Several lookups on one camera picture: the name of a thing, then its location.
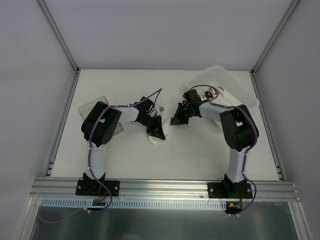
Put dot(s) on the aluminium frame post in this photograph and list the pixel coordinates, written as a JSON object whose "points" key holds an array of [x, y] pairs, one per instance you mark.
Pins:
{"points": [[57, 33], [275, 35]]}

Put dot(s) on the right aluminium frame post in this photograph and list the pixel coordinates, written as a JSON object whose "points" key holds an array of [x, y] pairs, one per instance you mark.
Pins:
{"points": [[275, 35]]}

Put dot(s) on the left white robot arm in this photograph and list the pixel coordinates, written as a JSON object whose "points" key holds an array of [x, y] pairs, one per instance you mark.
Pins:
{"points": [[100, 126]]}

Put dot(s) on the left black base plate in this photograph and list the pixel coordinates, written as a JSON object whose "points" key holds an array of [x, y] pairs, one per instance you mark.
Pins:
{"points": [[112, 187]]}

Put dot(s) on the aluminium mounting rail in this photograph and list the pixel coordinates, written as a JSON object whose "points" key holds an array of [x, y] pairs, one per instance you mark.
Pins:
{"points": [[148, 189]]}

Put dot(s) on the smoky transparent plastic box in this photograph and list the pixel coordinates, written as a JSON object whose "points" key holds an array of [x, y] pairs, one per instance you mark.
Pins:
{"points": [[85, 109]]}

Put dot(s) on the rolled napkin bundle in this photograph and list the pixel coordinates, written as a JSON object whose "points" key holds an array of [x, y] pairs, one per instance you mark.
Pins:
{"points": [[223, 97]]}

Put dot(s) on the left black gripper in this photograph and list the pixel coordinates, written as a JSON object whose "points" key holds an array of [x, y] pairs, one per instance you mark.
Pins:
{"points": [[155, 125]]}

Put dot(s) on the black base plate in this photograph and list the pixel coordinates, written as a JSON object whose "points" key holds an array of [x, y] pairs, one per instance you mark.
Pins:
{"points": [[229, 190], [112, 187]]}

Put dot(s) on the white plastic basket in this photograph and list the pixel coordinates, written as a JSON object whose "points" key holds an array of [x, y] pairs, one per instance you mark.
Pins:
{"points": [[214, 77]]}

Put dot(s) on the left aluminium frame post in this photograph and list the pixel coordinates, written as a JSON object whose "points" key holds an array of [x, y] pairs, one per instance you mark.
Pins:
{"points": [[57, 33]]}

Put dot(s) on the white paper napkin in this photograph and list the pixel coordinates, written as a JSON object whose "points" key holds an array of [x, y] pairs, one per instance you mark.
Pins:
{"points": [[167, 130]]}

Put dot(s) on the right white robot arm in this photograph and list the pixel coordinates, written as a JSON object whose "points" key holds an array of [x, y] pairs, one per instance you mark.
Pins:
{"points": [[240, 134]]}

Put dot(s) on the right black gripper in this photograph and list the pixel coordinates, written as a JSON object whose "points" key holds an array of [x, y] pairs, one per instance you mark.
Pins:
{"points": [[183, 113]]}

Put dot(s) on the white slotted cable duct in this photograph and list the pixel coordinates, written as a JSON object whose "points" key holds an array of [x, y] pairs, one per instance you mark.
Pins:
{"points": [[118, 203]]}

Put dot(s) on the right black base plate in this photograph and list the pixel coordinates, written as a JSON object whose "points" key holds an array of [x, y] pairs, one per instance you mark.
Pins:
{"points": [[229, 190]]}

